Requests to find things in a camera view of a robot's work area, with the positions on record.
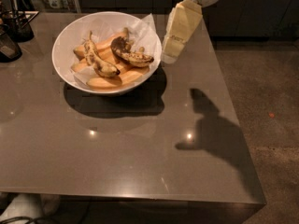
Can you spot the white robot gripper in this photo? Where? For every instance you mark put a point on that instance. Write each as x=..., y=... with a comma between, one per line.
x=183, y=18

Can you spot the dark bruised banana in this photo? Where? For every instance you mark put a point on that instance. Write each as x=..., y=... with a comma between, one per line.
x=121, y=48

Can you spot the white ceramic bowl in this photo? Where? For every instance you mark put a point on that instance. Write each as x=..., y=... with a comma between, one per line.
x=67, y=44

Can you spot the spotted banana left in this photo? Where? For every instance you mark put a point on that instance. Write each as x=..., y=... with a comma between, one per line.
x=101, y=67

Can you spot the dark cabinet fronts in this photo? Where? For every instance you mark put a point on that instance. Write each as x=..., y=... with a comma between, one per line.
x=239, y=18

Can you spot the orange plantain front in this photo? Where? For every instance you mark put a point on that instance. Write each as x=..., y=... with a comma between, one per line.
x=128, y=77

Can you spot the orange plantain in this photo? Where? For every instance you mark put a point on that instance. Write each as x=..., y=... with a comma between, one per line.
x=128, y=77
x=106, y=55
x=102, y=45

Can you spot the orange plantain middle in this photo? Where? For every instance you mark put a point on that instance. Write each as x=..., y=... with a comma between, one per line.
x=106, y=55

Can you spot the orange plantain back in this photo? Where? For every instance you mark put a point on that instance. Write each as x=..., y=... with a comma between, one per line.
x=102, y=45

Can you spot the black utensil holder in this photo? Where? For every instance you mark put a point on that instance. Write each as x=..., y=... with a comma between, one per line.
x=19, y=27

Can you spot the dark appliance at left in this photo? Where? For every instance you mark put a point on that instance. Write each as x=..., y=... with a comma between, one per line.
x=9, y=50

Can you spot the white object under table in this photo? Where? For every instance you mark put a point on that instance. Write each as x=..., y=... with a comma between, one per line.
x=31, y=209

